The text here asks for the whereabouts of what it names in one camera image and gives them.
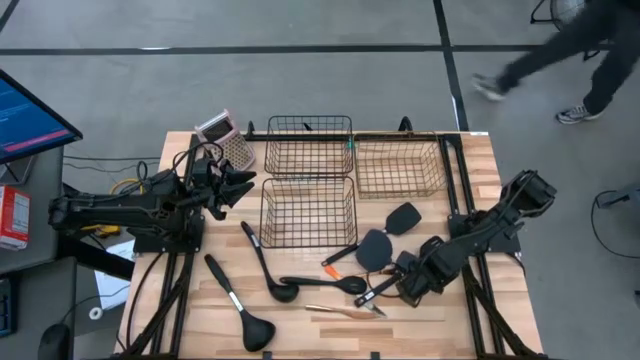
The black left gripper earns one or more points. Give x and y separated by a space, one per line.
210 192

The person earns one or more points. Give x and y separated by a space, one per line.
607 75

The white paper sheet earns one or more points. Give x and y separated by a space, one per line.
112 290

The computer monitor with blue screen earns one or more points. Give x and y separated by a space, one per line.
30 120

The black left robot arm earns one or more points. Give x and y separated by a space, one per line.
125 215

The black plastic ladle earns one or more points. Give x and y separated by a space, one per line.
285 292

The grey monitor stand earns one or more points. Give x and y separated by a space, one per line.
17 172

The black keyboard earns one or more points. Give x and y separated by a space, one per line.
5 307

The black floor fan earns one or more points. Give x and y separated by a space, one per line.
565 10

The black round-head spatula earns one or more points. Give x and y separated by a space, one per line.
374 250

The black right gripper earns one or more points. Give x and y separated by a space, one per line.
425 280

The black metal rig frame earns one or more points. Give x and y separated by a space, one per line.
259 137

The black computer mouse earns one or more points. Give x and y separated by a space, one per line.
54 342

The grey desk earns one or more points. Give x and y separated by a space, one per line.
47 175

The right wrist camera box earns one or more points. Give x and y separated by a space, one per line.
407 262

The pink box grater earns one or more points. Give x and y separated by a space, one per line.
235 147

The red and white box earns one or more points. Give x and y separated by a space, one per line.
14 217

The black square-head spatula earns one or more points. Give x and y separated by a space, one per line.
404 218

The dark green silicone spatula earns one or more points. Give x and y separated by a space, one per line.
255 332

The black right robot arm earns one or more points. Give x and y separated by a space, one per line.
495 220

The copper coloured cutlery piece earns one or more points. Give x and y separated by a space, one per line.
382 272
345 312

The white tape roll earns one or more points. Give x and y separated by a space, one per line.
95 308

